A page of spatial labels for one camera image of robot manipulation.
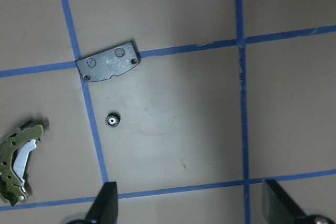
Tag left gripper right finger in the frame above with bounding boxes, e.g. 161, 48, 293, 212
261, 179, 308, 224

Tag black bearing gear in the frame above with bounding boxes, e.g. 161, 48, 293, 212
105, 112, 121, 127

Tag green brake shoe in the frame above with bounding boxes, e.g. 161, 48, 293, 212
1, 121, 44, 206

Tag black brake pad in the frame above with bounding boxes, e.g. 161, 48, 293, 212
75, 41, 140, 82

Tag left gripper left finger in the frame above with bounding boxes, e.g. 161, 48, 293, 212
84, 182, 118, 224

